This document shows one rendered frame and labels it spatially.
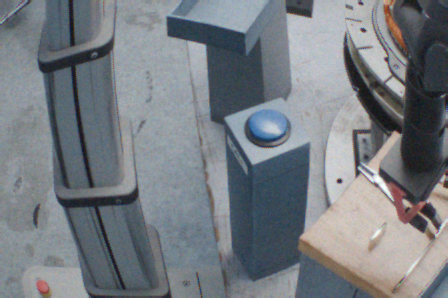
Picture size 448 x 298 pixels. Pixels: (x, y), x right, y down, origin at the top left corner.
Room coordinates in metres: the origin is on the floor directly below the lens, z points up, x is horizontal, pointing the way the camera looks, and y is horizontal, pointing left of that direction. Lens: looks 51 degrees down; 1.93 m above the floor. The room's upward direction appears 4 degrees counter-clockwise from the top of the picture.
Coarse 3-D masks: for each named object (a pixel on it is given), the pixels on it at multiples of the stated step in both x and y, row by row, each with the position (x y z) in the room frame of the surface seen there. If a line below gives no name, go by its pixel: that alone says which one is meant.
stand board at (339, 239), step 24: (360, 192) 0.63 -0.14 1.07; (432, 192) 0.61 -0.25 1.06; (336, 216) 0.61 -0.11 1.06; (360, 216) 0.60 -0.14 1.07; (384, 216) 0.59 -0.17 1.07; (312, 240) 0.58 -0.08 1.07; (336, 240) 0.57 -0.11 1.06; (360, 240) 0.57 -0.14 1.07; (384, 240) 0.56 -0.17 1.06; (408, 240) 0.55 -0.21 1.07; (336, 264) 0.54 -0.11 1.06; (360, 264) 0.53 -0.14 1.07; (384, 264) 0.52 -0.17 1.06; (408, 264) 0.51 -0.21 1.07; (432, 264) 0.50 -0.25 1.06; (360, 288) 0.51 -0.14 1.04; (384, 288) 0.49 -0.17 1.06; (408, 288) 0.47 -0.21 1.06
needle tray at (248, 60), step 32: (192, 0) 0.98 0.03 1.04; (224, 0) 0.99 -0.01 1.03; (256, 0) 0.99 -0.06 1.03; (192, 32) 0.91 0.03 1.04; (224, 32) 0.89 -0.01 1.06; (256, 32) 0.91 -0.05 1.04; (224, 64) 0.97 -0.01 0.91; (256, 64) 0.95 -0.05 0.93; (288, 64) 1.03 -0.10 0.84; (224, 96) 0.98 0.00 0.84; (256, 96) 0.95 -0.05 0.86
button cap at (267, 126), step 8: (256, 112) 0.77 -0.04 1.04; (264, 112) 0.77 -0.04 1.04; (272, 112) 0.77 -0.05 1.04; (256, 120) 0.76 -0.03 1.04; (264, 120) 0.76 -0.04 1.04; (272, 120) 0.75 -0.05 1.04; (280, 120) 0.75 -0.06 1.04; (256, 128) 0.75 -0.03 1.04; (264, 128) 0.74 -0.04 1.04; (272, 128) 0.74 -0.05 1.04; (280, 128) 0.74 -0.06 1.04; (256, 136) 0.74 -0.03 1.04; (264, 136) 0.74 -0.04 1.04; (272, 136) 0.73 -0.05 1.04; (280, 136) 0.74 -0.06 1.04
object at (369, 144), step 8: (376, 128) 0.88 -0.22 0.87; (360, 136) 0.90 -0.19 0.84; (368, 136) 0.90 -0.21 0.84; (376, 136) 0.87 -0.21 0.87; (360, 144) 0.88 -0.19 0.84; (368, 144) 0.88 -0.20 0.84; (376, 144) 0.85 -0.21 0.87; (360, 152) 0.87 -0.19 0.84; (368, 152) 0.87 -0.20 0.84; (376, 152) 0.85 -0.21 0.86; (360, 160) 0.86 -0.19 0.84; (368, 160) 0.85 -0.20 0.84
